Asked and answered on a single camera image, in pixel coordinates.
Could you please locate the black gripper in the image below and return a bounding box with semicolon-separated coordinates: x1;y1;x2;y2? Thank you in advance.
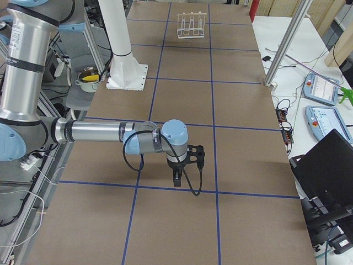
167;160;184;187

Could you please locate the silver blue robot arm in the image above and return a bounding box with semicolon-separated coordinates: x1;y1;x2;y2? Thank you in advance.
1;1;191;187

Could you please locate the orange black USB hub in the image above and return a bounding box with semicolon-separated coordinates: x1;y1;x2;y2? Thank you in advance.
275;108;287;123

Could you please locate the white tape roll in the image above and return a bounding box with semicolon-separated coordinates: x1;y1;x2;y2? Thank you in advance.
270;81;278;91

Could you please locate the steel pot with corn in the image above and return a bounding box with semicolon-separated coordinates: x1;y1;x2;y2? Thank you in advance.
74;67;100;93

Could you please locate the black laptop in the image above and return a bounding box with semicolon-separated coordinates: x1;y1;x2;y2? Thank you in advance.
290;129;352;207

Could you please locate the near teach pendant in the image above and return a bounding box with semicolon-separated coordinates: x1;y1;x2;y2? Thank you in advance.
304;105;352;144

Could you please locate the teach pendant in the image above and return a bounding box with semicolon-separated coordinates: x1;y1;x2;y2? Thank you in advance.
303;72;339;106
304;105;352;144

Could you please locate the far teach pendant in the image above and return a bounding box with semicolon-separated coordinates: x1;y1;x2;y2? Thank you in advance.
303;72;339;106

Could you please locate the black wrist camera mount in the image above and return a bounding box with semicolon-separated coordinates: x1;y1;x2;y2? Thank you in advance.
184;145;205;171

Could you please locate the black camera cable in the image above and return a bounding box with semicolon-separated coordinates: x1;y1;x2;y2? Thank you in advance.
122;129;204;197

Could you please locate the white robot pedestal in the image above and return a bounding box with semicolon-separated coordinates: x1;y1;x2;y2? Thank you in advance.
99;0;148;91

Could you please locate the white wire cup holder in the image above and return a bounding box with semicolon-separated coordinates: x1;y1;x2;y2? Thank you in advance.
176;11;207;39

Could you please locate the green handled reacher grabber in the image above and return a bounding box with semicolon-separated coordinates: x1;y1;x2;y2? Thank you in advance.
285;54;353;105

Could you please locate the aluminium frame post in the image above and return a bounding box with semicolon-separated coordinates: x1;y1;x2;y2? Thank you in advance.
264;0;313;87

